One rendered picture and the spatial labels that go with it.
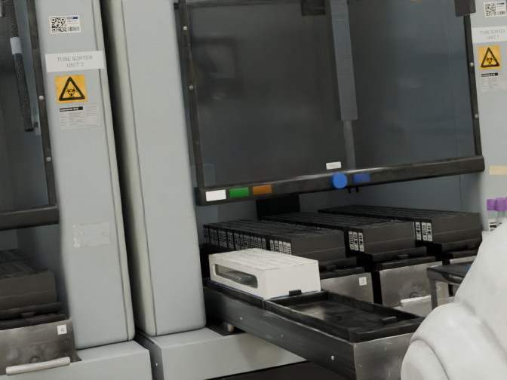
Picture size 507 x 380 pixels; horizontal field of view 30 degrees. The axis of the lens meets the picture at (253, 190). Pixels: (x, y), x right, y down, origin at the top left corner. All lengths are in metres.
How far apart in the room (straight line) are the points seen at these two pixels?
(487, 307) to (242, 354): 1.02
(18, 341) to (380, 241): 0.72
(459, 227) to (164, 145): 0.63
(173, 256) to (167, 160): 0.17
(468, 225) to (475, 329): 1.25
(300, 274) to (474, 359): 0.86
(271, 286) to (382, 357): 0.35
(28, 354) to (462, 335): 1.01
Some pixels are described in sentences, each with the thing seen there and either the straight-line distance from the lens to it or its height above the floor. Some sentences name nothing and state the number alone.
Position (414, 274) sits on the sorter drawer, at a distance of 1.82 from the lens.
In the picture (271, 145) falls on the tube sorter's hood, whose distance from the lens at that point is 1.77.
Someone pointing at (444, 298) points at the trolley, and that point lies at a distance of 1.69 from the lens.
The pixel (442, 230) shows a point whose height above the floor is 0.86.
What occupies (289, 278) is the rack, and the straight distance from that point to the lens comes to 1.54.
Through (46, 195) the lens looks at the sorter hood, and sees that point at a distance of 1.66.
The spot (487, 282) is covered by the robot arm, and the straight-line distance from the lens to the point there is 0.72.
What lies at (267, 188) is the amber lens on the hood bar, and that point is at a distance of 1.75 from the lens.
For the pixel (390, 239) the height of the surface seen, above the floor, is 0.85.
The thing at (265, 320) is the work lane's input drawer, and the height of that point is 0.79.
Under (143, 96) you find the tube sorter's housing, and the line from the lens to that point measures 1.71.
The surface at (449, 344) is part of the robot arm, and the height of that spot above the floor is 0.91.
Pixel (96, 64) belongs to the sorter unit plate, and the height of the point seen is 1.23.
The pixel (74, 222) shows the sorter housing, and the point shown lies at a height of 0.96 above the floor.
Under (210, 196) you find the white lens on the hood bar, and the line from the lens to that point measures 1.71.
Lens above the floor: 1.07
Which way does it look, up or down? 3 degrees down
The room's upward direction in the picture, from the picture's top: 6 degrees counter-clockwise
